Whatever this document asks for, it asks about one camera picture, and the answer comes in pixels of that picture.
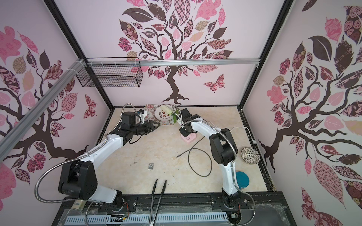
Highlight white power strip cord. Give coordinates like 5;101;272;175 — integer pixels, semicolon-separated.
230;126;256;143

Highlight patterned round bowl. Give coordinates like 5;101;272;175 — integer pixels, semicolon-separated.
241;147;260;164

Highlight white slotted cable duct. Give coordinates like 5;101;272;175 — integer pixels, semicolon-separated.
63;212;228;226

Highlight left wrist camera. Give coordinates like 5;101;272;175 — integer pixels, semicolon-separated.
138;109;148;123

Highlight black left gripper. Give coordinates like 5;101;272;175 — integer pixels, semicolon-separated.
131;120;162;136

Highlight aluminium side rail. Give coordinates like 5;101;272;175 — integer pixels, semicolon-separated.
1;58;86;161

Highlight pink power strip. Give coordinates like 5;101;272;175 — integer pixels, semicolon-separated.
181;133;197;143

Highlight black wire basket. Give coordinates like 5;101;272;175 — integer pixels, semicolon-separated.
77;57;143;88

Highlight aluminium crossbar rail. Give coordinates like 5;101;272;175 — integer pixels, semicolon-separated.
87;58;260;66

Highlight small silver mp3 player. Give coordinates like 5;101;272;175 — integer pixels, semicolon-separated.
148;163;154;170

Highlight dark grey charging cable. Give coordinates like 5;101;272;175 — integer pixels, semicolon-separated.
176;137;213;178

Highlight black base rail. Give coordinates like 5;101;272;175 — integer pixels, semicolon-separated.
59;192;286;215

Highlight floral ceramic plate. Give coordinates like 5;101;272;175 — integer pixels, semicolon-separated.
153;104;181;122

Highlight floral rectangular tray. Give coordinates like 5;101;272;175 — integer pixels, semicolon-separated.
143;104;176;126

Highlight teal round lid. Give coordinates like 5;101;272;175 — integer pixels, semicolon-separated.
236;171;250;189

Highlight toy bok choy vegetable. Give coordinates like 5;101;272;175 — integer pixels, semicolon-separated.
160;104;182;123

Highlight black kitchen tongs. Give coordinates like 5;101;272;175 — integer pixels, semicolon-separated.
148;178;167;226

